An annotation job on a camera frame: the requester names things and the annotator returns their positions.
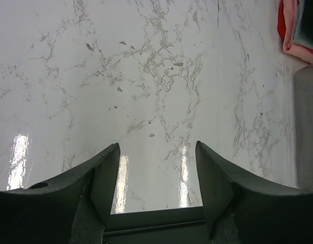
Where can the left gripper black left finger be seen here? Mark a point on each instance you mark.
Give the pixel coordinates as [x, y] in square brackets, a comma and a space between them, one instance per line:
[72, 207]

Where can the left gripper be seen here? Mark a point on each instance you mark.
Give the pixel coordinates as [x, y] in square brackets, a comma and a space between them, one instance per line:
[180, 225]

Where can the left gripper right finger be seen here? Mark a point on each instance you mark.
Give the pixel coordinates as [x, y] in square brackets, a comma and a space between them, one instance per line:
[263, 211]

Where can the black t-shirt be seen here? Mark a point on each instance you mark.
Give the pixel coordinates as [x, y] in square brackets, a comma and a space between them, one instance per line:
[307, 19]

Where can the folded grey t-shirt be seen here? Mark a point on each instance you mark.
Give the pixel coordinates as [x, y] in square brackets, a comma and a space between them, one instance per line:
[298, 35]

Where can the folded red t-shirt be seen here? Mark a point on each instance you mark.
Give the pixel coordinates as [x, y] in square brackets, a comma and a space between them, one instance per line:
[282, 17]

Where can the folded peach t-shirt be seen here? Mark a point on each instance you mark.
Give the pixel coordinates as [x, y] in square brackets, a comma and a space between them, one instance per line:
[296, 43]

